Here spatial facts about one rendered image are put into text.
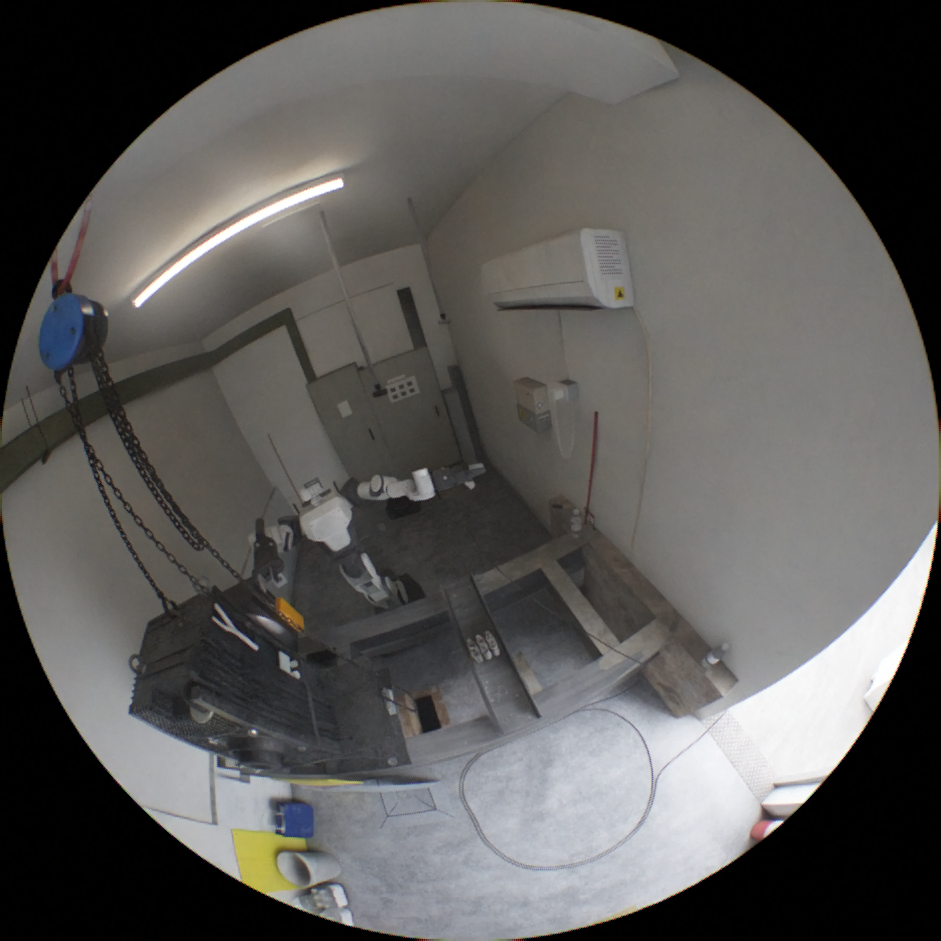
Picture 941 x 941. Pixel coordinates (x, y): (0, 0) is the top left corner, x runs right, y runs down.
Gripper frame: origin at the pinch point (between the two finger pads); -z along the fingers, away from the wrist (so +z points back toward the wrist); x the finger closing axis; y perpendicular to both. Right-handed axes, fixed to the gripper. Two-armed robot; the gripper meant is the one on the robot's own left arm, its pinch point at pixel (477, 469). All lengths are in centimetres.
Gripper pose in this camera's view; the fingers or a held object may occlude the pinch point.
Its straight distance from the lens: 121.9
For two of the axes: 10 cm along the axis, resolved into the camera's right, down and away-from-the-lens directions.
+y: 2.5, 8.9, 3.9
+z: -9.6, 2.8, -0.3
